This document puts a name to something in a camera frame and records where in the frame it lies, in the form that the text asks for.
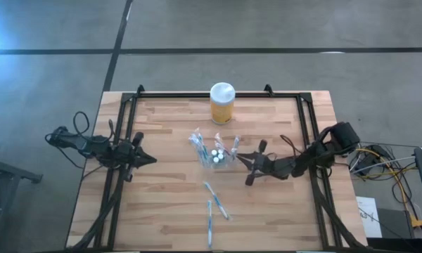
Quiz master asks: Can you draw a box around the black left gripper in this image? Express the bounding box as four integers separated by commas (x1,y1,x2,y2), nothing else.
115,131,158,182

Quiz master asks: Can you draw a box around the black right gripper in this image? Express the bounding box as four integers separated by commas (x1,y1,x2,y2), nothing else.
236,139,279,186

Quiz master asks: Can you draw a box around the orange toothbrush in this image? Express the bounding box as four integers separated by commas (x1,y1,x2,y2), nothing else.
214,132,226,152

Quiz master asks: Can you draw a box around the clear acrylic organizer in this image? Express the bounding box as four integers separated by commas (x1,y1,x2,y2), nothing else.
198,145,241,169

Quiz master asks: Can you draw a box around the yellow canister white lid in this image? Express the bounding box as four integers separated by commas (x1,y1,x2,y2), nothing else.
209,82,236,126

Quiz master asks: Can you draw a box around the white paper sheet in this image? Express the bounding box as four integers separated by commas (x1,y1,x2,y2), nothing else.
354,195,383,239

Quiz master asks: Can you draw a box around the black metal stand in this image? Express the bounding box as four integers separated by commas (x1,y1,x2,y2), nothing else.
0,153,44,253

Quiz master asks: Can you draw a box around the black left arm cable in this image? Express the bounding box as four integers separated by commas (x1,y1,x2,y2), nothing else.
72,111,91,141

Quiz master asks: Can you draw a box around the black metal table frame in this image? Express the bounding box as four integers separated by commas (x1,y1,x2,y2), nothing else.
68,84,365,251

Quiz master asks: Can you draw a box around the yellow cable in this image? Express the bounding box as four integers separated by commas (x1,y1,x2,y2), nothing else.
353,147,422,229

